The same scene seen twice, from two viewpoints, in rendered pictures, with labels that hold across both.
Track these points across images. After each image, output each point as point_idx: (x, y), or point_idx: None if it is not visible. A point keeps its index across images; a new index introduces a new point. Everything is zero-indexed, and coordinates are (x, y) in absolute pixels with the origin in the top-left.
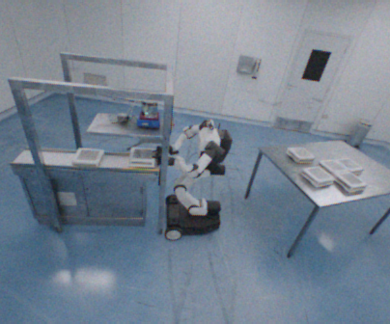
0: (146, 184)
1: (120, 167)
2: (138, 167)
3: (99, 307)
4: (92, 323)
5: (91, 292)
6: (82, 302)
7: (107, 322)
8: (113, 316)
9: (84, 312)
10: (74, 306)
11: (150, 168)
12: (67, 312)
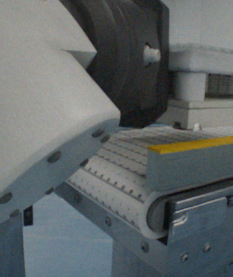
0: (126, 270)
1: (230, 126)
2: (172, 134)
3: (64, 264)
4: (59, 251)
5: (94, 271)
6: (95, 261)
7: (37, 256)
8: (33, 262)
9: (80, 255)
10: (101, 256)
11: (110, 139)
12: (103, 249)
